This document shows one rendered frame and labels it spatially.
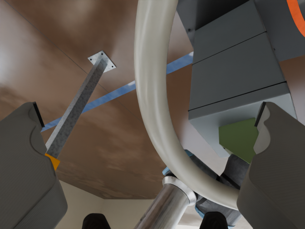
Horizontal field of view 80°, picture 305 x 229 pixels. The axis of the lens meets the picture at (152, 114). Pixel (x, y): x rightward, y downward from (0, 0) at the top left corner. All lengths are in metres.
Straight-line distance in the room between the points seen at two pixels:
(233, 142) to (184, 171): 0.61
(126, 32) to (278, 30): 1.10
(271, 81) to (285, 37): 0.85
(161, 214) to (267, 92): 0.58
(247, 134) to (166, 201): 0.41
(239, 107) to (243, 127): 0.09
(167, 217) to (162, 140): 0.50
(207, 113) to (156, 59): 0.70
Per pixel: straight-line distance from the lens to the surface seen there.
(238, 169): 0.80
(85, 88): 1.59
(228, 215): 0.82
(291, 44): 1.72
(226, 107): 0.82
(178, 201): 0.71
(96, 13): 1.66
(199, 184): 0.27
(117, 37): 1.69
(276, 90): 0.81
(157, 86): 0.17
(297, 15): 1.61
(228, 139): 0.85
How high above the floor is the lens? 1.38
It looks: 37 degrees down
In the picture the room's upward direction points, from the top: 167 degrees counter-clockwise
